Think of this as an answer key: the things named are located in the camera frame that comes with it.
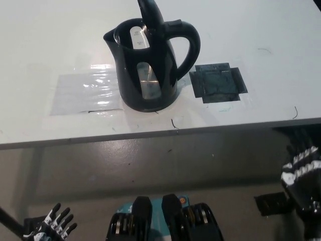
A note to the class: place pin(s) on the right robot hand, white and black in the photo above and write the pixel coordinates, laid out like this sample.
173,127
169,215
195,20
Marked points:
298,190

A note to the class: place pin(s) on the left robot hand, white and black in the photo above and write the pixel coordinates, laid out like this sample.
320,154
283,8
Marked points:
41,233

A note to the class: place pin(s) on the black electric kettle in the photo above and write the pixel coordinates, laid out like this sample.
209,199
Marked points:
130,75

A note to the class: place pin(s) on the black robot torso, teal top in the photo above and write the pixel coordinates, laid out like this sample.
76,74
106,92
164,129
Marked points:
173,221

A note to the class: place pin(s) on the black table foot plate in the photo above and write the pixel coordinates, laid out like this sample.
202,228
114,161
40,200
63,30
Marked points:
31,224
272,204

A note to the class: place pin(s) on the black slanted table leg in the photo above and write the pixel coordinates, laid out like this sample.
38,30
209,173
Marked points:
11,222

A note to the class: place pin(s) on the black tape patch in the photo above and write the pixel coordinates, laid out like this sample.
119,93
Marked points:
217,84

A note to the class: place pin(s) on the clear taped plastic sheet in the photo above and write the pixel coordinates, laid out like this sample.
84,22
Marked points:
82,98

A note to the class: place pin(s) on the black under-table frame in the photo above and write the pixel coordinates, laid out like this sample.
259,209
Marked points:
296,136

